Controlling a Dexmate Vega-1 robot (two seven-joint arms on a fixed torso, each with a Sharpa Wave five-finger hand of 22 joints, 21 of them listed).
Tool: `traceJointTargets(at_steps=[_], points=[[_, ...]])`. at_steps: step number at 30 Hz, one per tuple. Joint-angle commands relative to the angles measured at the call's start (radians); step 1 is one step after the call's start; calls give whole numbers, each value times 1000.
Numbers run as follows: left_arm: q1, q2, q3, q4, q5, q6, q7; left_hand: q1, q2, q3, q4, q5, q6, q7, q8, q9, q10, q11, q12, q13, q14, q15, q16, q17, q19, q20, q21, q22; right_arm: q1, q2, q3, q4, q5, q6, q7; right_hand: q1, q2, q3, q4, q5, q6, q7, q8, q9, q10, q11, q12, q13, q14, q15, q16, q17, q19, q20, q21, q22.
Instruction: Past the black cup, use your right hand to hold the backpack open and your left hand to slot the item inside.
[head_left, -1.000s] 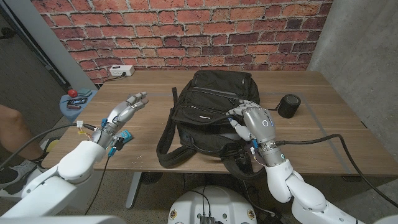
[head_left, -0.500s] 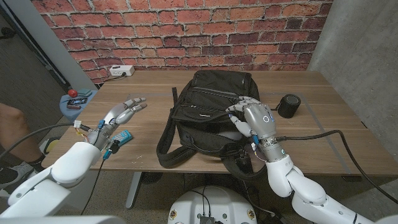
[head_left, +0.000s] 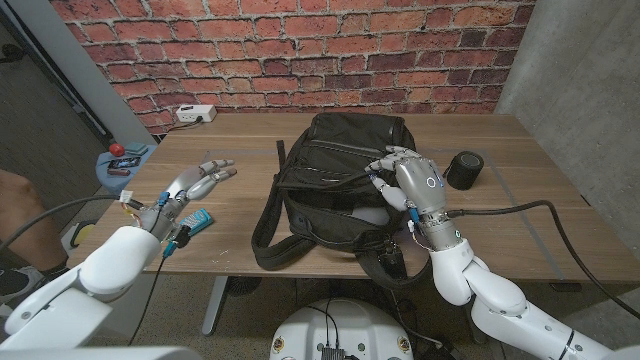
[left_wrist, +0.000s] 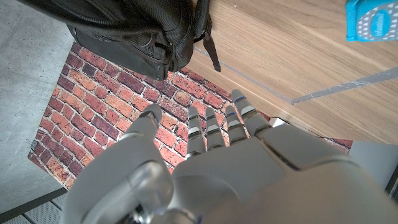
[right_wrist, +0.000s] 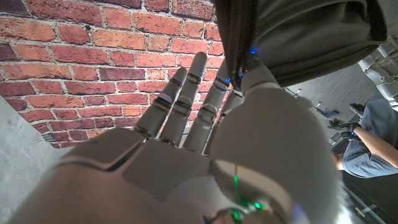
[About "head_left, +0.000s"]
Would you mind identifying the brick wall backdrop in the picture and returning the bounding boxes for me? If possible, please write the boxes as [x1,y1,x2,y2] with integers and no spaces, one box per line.
[49,0,536,135]

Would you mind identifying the yellow black round object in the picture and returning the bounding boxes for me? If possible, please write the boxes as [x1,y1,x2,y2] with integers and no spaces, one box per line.
[62,219,96,256]

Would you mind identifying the black backpack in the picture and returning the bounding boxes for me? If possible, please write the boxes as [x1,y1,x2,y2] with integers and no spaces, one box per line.
[250,111,446,292]

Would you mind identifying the black ribbed round object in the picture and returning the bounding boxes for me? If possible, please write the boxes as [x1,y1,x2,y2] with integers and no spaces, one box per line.
[227,276,264,297]

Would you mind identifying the person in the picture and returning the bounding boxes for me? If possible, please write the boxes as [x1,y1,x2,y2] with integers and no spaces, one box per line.
[0,169,71,306]

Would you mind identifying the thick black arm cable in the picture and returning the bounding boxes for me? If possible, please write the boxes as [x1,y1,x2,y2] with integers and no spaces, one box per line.
[0,194,146,251]
[447,199,640,321]

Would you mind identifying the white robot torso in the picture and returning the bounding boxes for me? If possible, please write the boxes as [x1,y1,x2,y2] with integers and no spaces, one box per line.
[269,298,415,360]

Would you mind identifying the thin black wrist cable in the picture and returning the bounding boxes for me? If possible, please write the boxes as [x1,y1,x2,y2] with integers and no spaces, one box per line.
[127,254,169,346]

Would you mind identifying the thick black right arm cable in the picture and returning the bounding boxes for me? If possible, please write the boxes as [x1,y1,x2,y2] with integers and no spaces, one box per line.
[447,199,640,321]

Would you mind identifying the grey table leg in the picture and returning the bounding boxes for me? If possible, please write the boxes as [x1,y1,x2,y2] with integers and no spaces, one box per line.
[201,275,230,336]

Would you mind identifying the blue round stool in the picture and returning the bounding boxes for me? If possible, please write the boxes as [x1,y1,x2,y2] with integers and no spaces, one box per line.
[95,143,157,197]

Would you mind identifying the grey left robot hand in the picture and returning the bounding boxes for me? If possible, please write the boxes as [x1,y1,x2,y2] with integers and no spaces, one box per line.
[159,158,239,216]

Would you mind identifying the white power strip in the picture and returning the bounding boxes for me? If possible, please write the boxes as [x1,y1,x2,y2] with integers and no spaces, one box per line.
[175,103,218,124]

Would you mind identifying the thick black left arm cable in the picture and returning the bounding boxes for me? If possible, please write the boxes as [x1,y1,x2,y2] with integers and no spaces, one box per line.
[0,194,146,251]

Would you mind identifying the teal oval case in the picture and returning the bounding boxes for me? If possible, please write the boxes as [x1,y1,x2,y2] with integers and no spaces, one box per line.
[177,208,215,237]

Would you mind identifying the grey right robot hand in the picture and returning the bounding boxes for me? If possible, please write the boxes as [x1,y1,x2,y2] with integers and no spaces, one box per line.
[364,145,448,215]

